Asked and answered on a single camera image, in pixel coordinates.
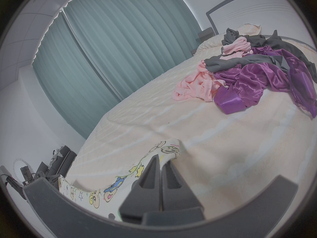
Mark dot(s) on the pile of clothes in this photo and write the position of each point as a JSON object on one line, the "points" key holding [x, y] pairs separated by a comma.
{"points": [[247, 78]]}

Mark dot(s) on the cream pillow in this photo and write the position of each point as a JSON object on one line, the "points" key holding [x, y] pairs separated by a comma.
{"points": [[250, 28]]}

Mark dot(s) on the white printed pyjama top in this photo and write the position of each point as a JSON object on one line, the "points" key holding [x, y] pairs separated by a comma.
{"points": [[118, 182]]}

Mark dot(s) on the bed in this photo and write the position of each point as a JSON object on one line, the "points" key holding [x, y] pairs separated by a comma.
{"points": [[223, 145]]}

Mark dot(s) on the grey bedside table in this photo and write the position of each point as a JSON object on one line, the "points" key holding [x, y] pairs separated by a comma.
{"points": [[205, 33]]}

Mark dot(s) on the blue-green curtain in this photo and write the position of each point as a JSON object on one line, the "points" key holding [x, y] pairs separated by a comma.
{"points": [[74, 83], [128, 33]]}

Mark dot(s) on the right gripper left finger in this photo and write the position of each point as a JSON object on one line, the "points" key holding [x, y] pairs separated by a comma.
{"points": [[146, 199]]}

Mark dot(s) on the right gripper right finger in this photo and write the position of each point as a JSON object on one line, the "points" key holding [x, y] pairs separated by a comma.
{"points": [[178, 199]]}

